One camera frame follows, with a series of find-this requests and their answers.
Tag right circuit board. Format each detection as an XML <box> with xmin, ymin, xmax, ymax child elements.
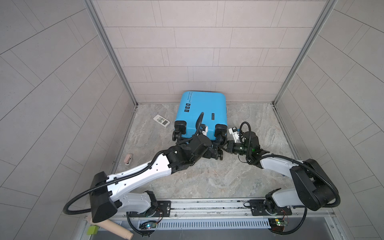
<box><xmin>268</xmin><ymin>218</ymin><xmax>289</xmax><ymax>233</ymax></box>

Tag small pink object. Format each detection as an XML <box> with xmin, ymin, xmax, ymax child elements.
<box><xmin>124</xmin><ymin>154</ymin><xmax>133</xmax><ymax>165</ymax></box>

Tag blue suitcase with black lining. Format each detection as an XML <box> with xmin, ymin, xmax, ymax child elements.
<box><xmin>172</xmin><ymin>91</ymin><xmax>228</xmax><ymax>160</ymax></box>

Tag white remote control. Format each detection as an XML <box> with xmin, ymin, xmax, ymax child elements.
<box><xmin>153</xmin><ymin>115</ymin><xmax>170</xmax><ymax>128</ymax></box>

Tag aluminium mounting rail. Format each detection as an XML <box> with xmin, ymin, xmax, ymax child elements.
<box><xmin>86</xmin><ymin>197</ymin><xmax>335</xmax><ymax>221</ymax></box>

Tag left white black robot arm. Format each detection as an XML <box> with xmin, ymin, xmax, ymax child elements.
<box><xmin>63</xmin><ymin>135</ymin><xmax>218</xmax><ymax>223</ymax></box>

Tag beige cylinder handle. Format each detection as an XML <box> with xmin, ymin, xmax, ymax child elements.
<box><xmin>86</xmin><ymin>216</ymin><xmax>134</xmax><ymax>240</ymax></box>

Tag green block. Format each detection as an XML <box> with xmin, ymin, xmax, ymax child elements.
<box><xmin>87</xmin><ymin>226</ymin><xmax>100</xmax><ymax>236</ymax></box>

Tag circuit board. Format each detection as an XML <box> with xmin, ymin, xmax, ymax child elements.
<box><xmin>268</xmin><ymin>218</ymin><xmax>289</xmax><ymax>233</ymax></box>
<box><xmin>140</xmin><ymin>221</ymin><xmax>158</xmax><ymax>230</ymax></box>

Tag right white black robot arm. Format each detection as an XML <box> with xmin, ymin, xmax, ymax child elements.
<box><xmin>225</xmin><ymin>127</ymin><xmax>341</xmax><ymax>215</ymax></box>

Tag left circuit board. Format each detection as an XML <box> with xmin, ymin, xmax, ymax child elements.
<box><xmin>140</xmin><ymin>221</ymin><xmax>158</xmax><ymax>230</ymax></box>

